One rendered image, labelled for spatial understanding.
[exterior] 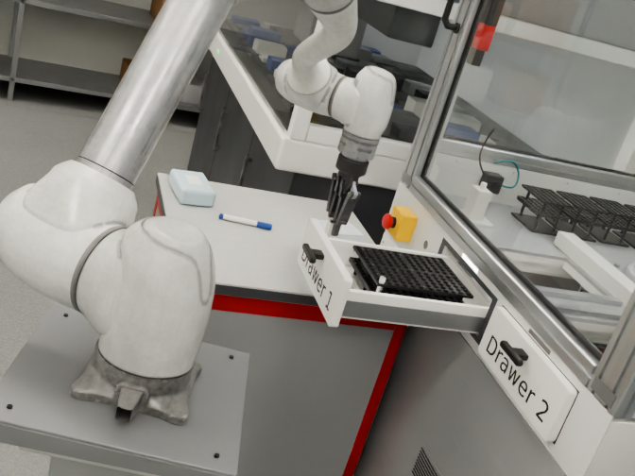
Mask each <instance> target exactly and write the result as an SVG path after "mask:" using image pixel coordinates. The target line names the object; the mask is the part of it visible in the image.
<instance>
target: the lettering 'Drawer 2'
mask: <svg viewBox="0 0 635 476"><path fill-rule="evenodd" d="M492 338H493V339H494V341H495V344H496V346H495V350H494V352H493V353H490V352H489V351H488V349H489V345H490V343H491V340H492ZM496 349H497V341H496V339H495V337H494V336H493V335H492V336H491V338H490V340H489V344H488V346H487V349H486V351H487V352H488V354H489V355H493V354H494V353H495V351H496ZM504 359H506V361H507V365H506V364H505V363H504V362H502V363H501V364H500V369H501V370H502V371H504V374H505V373H506V370H507V367H508V359H507V358H506V357H504ZM502 364H504V365H505V366H506V368H505V369H504V370H503V369H502ZM511 371H512V365H511V368H510V371H509V376H508V379H509V380H510V379H511V378H512V376H513V375H514V378H513V383H512V385H513V386H514V384H515V383H516V382H517V381H518V380H519V378H520V377H521V376H520V375H519V376H518V378H517V379H516V380H515V377H516V373H517V371H516V369H515V370H514V372H513V373H512V375H511ZM510 375H511V376H510ZM514 381H515V382H514ZM522 383H524V384H525V389H524V388H523V386H522ZM520 387H521V388H522V389H523V391H524V392H525V393H526V390H527V383H526V382H525V381H521V382H520V384H519V388H518V390H519V394H520V395H521V397H523V395H522V394H521V392H520ZM531 394H533V395H534V397H535V395H536V394H535V393H534V392H532V390H530V392H529V394H528V396H527V399H526V401H525V402H526V403H527V401H528V399H529V397H530V395H531ZM542 401H543V402H545V404H546V410H545V411H542V412H538V413H536V416H537V417H538V419H539V420H540V421H541V423H542V419H541V418H540V416H539V415H541V414H545V413H546V412H547V411H548V403H547V401H546V400H545V399H542Z"/></svg>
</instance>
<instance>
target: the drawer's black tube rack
mask: <svg viewBox="0 0 635 476"><path fill-rule="evenodd" d="M362 249H364V251H365V252H366V254H367V255H368V257H369V259H370V260H371V262H372V265H374V266H375V268H376V270H377V271H378V273H379V274H380V276H384V277H386V281H385V283H386V287H383V289H382V292H381V293H385V294H392V295H399V296H407V297H413V298H428V299H434V300H442V301H450V302H456V303H464V304H466V303H465V302H464V301H463V300H462V299H463V298H473V295H472V293H471V292H470V291H469V290H468V289H467V287H466V286H465V285H464V284H463V283H462V281H461V280H460V279H459V278H458V277H457V275H456V274H455V273H454V272H453V270H452V269H451V268H450V267H449V266H448V264H446V263H445V262H444V261H443V259H441V258H435V257H428V256H422V255H416V254H410V253H403V252H397V251H391V250H384V249H378V248H372V247H365V246H362ZM349 262H350V264H351V265H352V268H353V269H354V272H353V274H354V276H356V275H357V276H358V278H359V279H360V281H361V282H362V283H363V285H364V288H363V291H371V292H376V289H377V285H376V283H375V282H374V280H373V278H372V277H371V275H370V274H369V272H368V270H367V269H366V268H365V266H364V265H363V263H362V262H361V260H360V258H359V257H358V258H354V257H350V258H349Z"/></svg>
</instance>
